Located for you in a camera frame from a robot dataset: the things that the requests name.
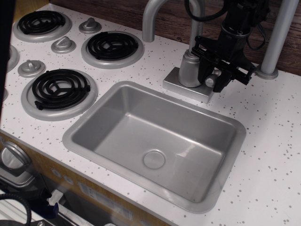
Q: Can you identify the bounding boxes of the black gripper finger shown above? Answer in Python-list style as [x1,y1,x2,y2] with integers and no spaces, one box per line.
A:
[213,70,233,92]
[198,55,214,84]

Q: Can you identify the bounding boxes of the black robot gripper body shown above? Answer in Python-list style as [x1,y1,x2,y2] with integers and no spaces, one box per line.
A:
[192,24,256,85]

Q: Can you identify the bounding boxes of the silver faucet lever handle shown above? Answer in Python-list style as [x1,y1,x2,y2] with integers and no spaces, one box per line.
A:
[205,69,222,88]

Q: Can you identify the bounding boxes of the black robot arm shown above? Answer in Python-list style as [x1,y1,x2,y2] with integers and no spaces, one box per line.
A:
[189,0,270,93]

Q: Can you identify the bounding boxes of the grey vertical support pole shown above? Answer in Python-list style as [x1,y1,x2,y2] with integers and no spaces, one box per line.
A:
[256,0,299,80]

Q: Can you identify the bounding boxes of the silver gooseneck toy faucet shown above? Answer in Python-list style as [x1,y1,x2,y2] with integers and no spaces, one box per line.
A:
[142,0,213,104]

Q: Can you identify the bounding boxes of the grey plastic sink basin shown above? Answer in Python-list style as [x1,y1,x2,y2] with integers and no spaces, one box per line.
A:
[63,81,246,213]

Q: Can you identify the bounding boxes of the middle black coil burner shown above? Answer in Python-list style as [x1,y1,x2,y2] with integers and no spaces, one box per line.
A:
[81,31,144,69]

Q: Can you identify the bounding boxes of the black coil burner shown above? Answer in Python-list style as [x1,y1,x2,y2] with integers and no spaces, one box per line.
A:
[81,31,144,69]
[21,69,98,121]

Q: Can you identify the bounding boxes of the back silver stove knob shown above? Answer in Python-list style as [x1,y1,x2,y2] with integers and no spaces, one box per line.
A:
[79,18,102,34]

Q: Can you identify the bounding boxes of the silver stove knob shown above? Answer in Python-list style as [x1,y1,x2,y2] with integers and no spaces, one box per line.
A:
[17,60,46,78]
[79,18,102,34]
[51,36,76,54]

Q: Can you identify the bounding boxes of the middle silver stove knob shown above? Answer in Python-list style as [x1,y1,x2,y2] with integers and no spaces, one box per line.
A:
[51,36,76,54]

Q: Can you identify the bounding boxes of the front black coil burner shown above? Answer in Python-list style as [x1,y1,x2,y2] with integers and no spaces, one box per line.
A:
[21,69,98,121]

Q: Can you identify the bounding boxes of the back left coil burner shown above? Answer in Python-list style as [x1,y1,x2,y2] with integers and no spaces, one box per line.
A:
[12,10,72,43]

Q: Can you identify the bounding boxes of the front silver stove knob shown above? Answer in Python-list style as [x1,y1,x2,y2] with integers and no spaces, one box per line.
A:
[17,60,46,78]

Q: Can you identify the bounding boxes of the far left coil burner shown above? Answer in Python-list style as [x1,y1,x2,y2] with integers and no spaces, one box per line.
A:
[7,45,19,72]

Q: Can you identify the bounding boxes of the left edge silver knob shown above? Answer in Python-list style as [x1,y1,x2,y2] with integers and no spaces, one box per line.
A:
[3,89,8,101]

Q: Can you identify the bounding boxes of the blue clamp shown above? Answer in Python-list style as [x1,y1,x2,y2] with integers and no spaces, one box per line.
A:
[46,203,59,218]

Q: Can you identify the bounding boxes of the silver oven dial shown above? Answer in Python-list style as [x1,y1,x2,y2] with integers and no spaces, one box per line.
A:
[0,141,31,177]

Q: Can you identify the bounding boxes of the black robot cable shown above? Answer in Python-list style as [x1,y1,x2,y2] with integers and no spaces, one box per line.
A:
[184,0,230,22]

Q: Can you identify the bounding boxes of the dark foreground post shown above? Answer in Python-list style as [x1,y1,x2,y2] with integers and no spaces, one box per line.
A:
[0,0,21,128]

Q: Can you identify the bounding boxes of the black coiled cable lower left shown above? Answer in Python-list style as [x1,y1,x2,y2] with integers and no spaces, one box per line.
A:
[0,192,32,226]

